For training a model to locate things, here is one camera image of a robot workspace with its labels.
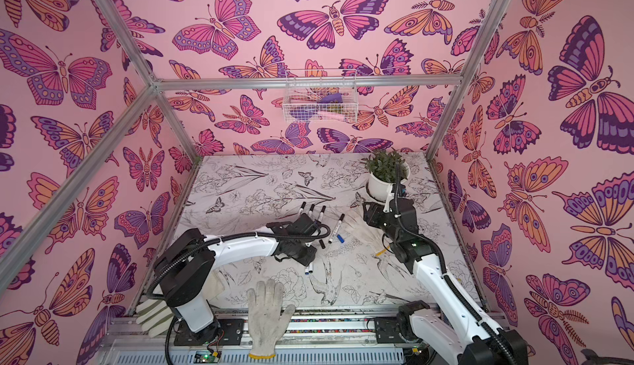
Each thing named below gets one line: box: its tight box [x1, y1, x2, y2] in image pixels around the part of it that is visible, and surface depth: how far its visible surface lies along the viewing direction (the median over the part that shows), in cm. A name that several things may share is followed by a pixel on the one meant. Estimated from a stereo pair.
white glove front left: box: [135, 299, 175, 338], surface depth 78 cm
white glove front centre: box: [246, 279, 297, 360], surface depth 78 cm
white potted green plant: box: [362, 147, 411, 203], surface depth 96 cm
